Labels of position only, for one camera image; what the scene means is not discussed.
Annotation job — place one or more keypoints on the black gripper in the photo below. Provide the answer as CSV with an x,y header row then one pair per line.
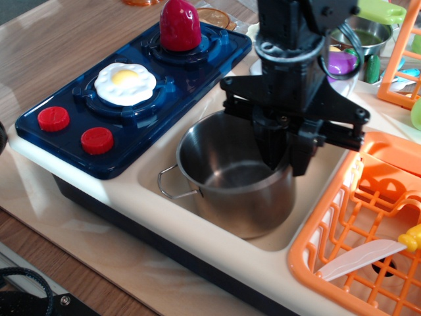
x,y
292,102

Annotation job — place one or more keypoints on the stainless steel pot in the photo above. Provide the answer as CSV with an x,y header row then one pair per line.
x,y
232,186

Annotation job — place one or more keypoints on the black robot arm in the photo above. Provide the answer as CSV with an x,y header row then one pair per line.
x,y
294,24

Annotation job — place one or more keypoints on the small steel pot background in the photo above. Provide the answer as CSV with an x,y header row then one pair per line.
x,y
372,35

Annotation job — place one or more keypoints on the cream toy sink unit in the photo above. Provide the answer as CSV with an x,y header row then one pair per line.
x,y
255,269

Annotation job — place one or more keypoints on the white toy faucet base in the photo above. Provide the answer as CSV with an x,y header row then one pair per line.
x,y
343,87

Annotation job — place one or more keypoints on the purple toy eggplant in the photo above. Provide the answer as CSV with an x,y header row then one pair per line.
x,y
343,62

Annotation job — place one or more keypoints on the orange dish rack basket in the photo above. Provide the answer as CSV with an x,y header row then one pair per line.
x,y
374,195

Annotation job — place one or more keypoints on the green toy cucumber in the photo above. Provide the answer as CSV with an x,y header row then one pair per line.
x,y
372,72

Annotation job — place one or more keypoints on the orange plastic rack background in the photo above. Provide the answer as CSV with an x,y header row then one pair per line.
x,y
407,46

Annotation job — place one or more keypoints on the red toy pepper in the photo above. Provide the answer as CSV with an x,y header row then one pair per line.
x,y
180,28

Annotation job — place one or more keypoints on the green plastic cutting board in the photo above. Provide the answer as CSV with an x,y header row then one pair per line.
x,y
382,12

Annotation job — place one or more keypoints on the white plastic toy knife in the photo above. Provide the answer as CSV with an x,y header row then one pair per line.
x,y
369,253

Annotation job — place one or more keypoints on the toy fried egg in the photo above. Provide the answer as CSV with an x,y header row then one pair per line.
x,y
125,84

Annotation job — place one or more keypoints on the red stove knob right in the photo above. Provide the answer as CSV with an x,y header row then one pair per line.
x,y
97,140

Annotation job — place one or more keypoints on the red stove knob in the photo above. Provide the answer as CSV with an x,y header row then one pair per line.
x,y
53,119
97,140

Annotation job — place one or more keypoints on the orange transparent lid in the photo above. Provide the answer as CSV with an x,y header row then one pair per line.
x,y
141,3

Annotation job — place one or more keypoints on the blue toy stove top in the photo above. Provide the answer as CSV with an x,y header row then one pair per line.
x,y
182,80

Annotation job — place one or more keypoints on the red stove knob left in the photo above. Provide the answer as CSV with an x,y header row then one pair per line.
x,y
53,119

